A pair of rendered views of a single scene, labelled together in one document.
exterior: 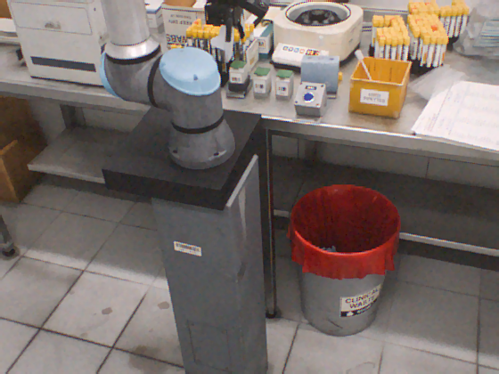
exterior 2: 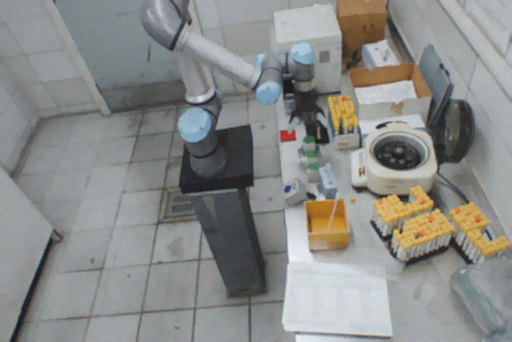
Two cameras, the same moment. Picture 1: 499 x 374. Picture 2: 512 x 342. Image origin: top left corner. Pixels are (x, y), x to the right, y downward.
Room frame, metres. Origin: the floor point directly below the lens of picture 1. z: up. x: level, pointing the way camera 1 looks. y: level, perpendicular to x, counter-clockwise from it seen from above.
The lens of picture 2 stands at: (0.98, -1.08, 2.06)
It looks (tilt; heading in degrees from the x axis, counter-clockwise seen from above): 46 degrees down; 76
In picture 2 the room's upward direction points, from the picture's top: 12 degrees counter-clockwise
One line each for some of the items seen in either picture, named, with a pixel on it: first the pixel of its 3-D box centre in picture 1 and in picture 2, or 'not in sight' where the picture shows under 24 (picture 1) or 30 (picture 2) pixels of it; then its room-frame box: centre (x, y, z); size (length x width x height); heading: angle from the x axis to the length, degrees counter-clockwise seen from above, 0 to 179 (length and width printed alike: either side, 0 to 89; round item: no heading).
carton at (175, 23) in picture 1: (213, 12); (386, 96); (1.89, 0.07, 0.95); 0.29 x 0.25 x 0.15; 159
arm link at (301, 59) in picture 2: not in sight; (301, 62); (1.49, 0.02, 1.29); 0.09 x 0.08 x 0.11; 150
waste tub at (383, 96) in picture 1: (379, 86); (326, 224); (1.36, -0.37, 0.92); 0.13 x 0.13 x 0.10; 66
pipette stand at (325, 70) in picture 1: (319, 75); (328, 186); (1.45, -0.23, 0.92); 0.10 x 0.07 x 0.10; 75
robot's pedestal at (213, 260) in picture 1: (219, 296); (233, 234); (1.10, 0.09, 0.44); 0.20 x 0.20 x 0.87; 69
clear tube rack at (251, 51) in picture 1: (222, 52); (342, 125); (1.67, 0.05, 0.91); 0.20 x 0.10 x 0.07; 69
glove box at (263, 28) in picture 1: (265, 27); (391, 131); (1.80, -0.10, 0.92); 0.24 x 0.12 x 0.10; 159
